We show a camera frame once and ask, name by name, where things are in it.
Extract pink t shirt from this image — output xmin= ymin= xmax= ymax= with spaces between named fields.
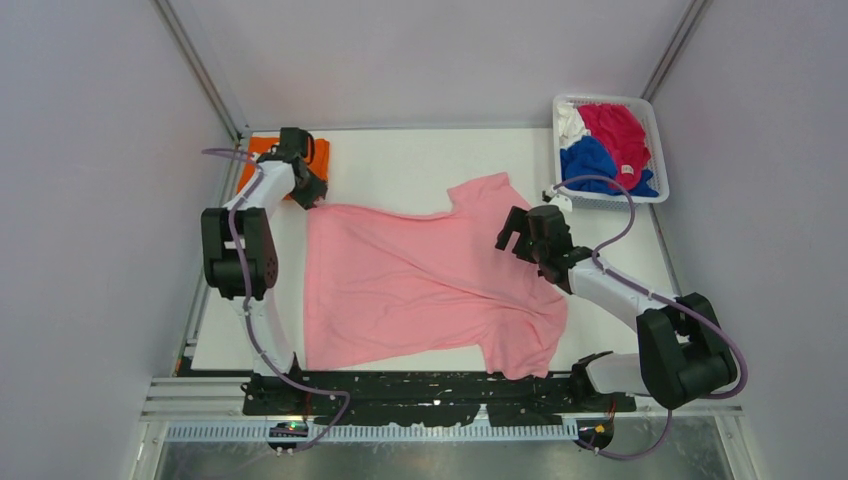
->
xmin=303 ymin=173 xmax=567 ymax=380

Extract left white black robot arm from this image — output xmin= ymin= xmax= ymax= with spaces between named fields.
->
xmin=201 ymin=127 xmax=327 ymax=414

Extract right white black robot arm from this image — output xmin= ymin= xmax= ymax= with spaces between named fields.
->
xmin=495 ymin=205 xmax=743 ymax=411

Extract folded orange t shirt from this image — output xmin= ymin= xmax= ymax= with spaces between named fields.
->
xmin=237 ymin=136 xmax=330 ymax=192

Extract white plastic basket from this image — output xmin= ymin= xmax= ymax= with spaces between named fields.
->
xmin=552 ymin=94 xmax=670 ymax=209

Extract blue t shirt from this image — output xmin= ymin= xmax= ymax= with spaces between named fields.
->
xmin=559 ymin=136 xmax=625 ymax=196

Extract white t shirt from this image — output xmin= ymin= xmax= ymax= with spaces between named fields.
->
xmin=556 ymin=102 xmax=591 ymax=149

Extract magenta t shirt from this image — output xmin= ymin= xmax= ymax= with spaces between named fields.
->
xmin=578 ymin=103 xmax=651 ymax=191

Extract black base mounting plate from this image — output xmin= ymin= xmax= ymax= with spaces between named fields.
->
xmin=241 ymin=371 xmax=636 ymax=427

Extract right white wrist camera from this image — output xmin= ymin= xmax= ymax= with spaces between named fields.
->
xmin=542 ymin=189 xmax=573 ymax=214

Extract aluminium frame rail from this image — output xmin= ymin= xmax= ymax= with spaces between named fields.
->
xmin=151 ymin=0 xmax=252 ymax=140

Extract white slotted cable duct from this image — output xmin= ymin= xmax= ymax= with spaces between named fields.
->
xmin=165 ymin=419 xmax=578 ymax=443

